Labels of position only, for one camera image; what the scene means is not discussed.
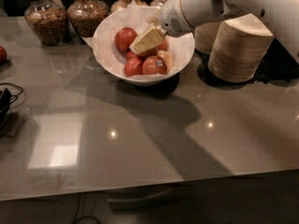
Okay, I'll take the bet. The yellow-red top apple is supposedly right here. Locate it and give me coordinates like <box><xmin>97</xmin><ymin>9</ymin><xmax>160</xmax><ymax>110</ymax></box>
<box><xmin>137</xmin><ymin>47</ymin><xmax>158</xmax><ymax>59</ymax></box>

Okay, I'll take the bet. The small red middle apple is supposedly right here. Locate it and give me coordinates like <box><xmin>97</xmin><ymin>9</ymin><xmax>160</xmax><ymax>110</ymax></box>
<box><xmin>126</xmin><ymin>50</ymin><xmax>136</xmax><ymax>60</ymax></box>

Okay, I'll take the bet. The red apple with sticker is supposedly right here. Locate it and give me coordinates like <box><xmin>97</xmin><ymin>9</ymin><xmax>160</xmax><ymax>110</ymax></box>
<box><xmin>142</xmin><ymin>55</ymin><xmax>167</xmax><ymax>75</ymax></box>

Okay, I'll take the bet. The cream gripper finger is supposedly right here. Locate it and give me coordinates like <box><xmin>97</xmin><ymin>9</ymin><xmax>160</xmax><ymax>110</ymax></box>
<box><xmin>130</xmin><ymin>23</ymin><xmax>166</xmax><ymax>54</ymax></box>
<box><xmin>146</xmin><ymin>11</ymin><xmax>159</xmax><ymax>25</ymax></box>

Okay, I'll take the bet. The red apple front left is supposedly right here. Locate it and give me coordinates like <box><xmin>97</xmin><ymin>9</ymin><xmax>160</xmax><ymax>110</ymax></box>
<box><xmin>124</xmin><ymin>57</ymin><xmax>143</xmax><ymax>77</ymax></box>

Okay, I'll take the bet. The paper bowl stack front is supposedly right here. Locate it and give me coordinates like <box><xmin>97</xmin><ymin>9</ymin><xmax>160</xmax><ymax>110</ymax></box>
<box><xmin>207</xmin><ymin>14</ymin><xmax>274</xmax><ymax>83</ymax></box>

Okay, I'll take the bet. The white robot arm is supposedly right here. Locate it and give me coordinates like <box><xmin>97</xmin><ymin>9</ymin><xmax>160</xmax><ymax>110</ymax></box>
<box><xmin>130</xmin><ymin>0</ymin><xmax>299</xmax><ymax>62</ymax></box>

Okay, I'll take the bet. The red apple at left edge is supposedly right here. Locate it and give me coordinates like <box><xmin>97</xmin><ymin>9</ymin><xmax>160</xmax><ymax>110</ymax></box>
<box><xmin>0</xmin><ymin>46</ymin><xmax>7</xmax><ymax>65</ymax></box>

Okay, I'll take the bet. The black mat under stacks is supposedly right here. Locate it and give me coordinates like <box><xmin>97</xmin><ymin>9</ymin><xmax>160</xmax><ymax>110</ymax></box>
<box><xmin>197</xmin><ymin>39</ymin><xmax>299</xmax><ymax>87</ymax></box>

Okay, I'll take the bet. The black device with cable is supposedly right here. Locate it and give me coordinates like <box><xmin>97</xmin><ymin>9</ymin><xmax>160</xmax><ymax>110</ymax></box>
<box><xmin>0</xmin><ymin>82</ymin><xmax>24</xmax><ymax>131</ymax></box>

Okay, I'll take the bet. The paper bowl stack back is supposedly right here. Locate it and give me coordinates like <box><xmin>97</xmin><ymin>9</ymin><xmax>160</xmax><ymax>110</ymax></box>
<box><xmin>194</xmin><ymin>21</ymin><xmax>221</xmax><ymax>55</ymax></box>

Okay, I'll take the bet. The white ceramic bowl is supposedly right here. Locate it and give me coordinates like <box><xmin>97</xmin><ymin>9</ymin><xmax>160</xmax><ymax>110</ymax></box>
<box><xmin>93</xmin><ymin>6</ymin><xmax>195</xmax><ymax>87</ymax></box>

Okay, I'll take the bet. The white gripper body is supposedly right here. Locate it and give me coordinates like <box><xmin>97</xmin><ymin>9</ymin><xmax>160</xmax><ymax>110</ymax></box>
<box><xmin>158</xmin><ymin>0</ymin><xmax>194</xmax><ymax>37</ymax></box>

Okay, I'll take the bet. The glass cereal jar far left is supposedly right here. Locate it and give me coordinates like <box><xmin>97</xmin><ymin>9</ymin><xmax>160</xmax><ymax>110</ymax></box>
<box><xmin>24</xmin><ymin>0</ymin><xmax>70</xmax><ymax>46</ymax></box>

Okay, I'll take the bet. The paper bowl stack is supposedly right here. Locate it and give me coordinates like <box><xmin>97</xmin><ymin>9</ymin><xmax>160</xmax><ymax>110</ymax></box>
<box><xmin>207</xmin><ymin>14</ymin><xmax>274</xmax><ymax>83</ymax></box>
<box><xmin>194</xmin><ymin>21</ymin><xmax>221</xmax><ymax>55</ymax></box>

